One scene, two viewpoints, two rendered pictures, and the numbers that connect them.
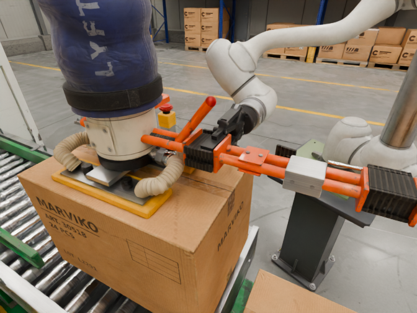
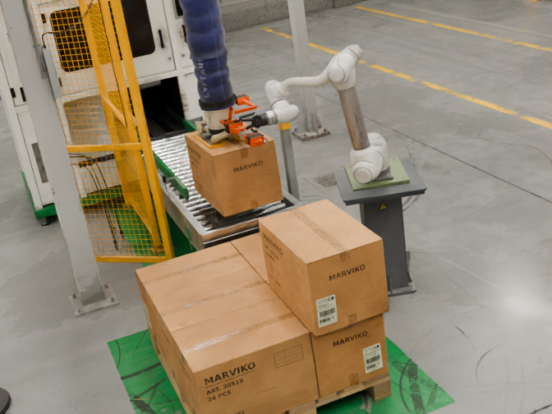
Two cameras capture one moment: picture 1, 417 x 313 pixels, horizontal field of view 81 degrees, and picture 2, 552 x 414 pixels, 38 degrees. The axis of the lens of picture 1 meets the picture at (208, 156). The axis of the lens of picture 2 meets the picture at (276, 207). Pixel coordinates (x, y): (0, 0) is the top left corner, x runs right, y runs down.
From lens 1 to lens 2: 445 cm
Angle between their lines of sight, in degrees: 39
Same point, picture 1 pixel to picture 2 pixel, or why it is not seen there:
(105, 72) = (206, 96)
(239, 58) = (273, 90)
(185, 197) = (227, 146)
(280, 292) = not seen: hidden behind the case
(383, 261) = (463, 305)
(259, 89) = (278, 106)
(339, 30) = (314, 80)
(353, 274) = (419, 302)
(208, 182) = (241, 144)
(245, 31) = not seen: outside the picture
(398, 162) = (353, 158)
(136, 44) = (217, 87)
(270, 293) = not seen: hidden behind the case
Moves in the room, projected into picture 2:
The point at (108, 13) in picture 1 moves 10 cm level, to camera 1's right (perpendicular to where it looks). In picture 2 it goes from (208, 80) to (219, 81)
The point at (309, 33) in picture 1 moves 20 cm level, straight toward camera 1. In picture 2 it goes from (303, 81) to (273, 89)
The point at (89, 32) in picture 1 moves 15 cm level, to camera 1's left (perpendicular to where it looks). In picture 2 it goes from (203, 85) to (186, 83)
